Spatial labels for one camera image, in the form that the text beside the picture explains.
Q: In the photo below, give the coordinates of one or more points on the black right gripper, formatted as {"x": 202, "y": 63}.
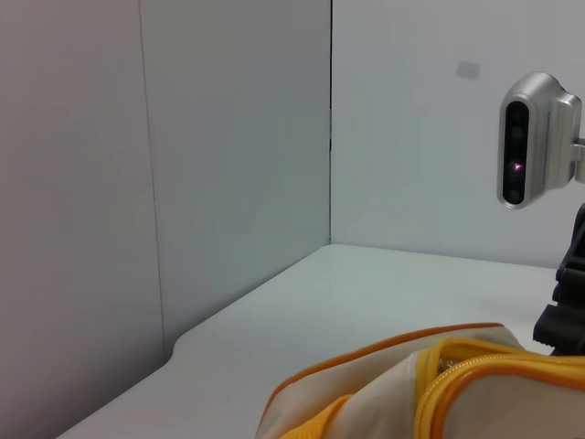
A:
{"x": 573, "y": 260}

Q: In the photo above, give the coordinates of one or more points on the cream food bag orange trim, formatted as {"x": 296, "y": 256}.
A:
{"x": 388, "y": 379}

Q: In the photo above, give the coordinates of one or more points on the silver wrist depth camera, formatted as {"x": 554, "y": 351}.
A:
{"x": 539, "y": 137}

